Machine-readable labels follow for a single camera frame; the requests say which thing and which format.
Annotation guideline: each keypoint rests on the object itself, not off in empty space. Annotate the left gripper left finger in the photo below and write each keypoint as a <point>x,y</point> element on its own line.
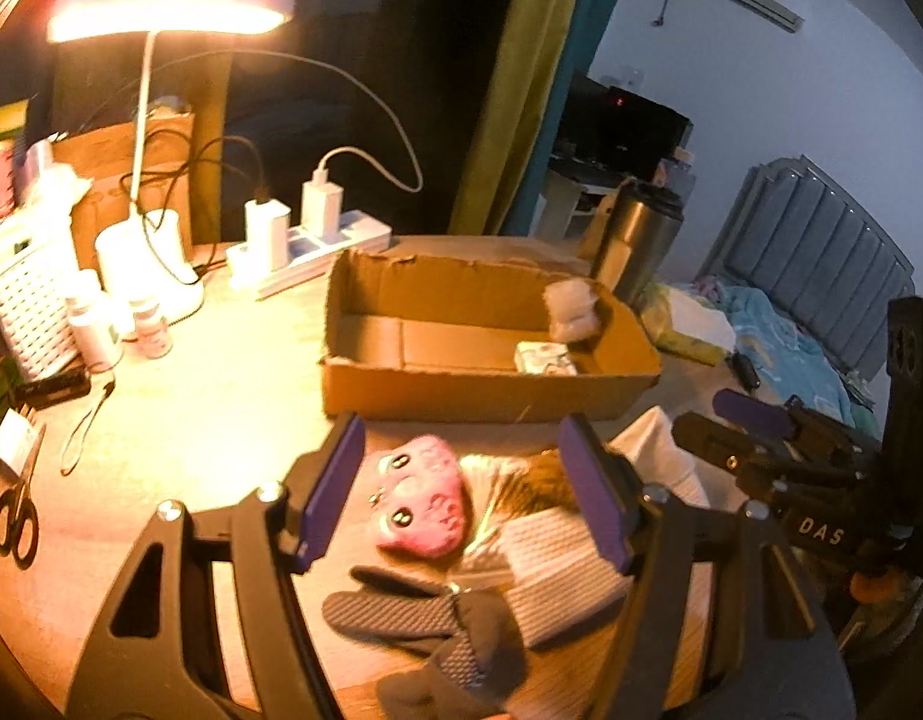
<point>155,648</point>

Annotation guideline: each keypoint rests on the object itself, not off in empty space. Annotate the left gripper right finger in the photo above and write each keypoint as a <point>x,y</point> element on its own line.
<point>769,651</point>

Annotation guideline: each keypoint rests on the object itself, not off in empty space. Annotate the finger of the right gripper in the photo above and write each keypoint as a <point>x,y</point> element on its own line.
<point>720,438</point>
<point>809,432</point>

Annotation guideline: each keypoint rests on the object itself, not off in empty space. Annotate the bubble wrap roll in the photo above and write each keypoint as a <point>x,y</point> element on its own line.
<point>572,310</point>

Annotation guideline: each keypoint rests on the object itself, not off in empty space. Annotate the pink plush toy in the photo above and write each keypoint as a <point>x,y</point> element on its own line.
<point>419,504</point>

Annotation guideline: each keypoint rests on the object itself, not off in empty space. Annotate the bag of cotton swabs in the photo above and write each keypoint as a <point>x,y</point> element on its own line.
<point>481,476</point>

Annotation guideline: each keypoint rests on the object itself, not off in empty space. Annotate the grey socks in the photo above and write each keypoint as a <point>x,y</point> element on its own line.
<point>473,656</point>

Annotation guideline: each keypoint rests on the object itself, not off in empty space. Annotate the brown furry plush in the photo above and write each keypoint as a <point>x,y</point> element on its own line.
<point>536,483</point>

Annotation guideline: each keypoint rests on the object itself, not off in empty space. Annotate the blue blanket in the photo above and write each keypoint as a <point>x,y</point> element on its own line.
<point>786,359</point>

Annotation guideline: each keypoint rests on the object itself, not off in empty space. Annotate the yellow tissue box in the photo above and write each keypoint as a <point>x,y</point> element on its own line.
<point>678,323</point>

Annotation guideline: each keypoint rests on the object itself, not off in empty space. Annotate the grey padded headboard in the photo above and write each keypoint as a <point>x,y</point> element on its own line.
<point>820,257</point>

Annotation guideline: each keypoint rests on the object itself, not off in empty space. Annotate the black scissors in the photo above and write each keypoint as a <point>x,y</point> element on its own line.
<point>19,526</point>

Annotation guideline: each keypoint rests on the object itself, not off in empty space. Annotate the steel travel mug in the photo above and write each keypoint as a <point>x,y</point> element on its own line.
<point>640,229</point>

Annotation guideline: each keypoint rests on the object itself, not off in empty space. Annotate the small clear bottle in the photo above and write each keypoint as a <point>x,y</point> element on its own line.
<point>151,328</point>

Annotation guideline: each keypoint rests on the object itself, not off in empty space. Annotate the white pill bottle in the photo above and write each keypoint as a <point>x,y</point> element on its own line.
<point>95,334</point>

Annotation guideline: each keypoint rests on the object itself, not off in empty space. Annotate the brown cardboard box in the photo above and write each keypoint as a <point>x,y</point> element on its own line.
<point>425,337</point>

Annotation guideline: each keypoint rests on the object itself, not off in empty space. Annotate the black monitor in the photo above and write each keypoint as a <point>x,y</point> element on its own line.
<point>610,131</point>

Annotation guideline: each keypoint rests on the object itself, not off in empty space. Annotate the white power strip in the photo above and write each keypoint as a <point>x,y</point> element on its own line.
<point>309,257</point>

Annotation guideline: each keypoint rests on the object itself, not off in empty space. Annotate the white perforated basket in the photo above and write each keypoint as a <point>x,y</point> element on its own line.
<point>33,315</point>

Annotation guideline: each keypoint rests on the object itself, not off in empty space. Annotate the yellow-green curtain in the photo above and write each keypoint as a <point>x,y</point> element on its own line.
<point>529,51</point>

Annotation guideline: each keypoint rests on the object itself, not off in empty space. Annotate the brown cardboard package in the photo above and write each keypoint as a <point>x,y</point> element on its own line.
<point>104,156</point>

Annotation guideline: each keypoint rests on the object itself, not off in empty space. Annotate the black flashlight with strap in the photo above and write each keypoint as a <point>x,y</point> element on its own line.
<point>72,400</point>

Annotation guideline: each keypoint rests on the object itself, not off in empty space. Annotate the white charger with black cable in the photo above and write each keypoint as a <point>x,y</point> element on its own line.
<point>148,246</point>

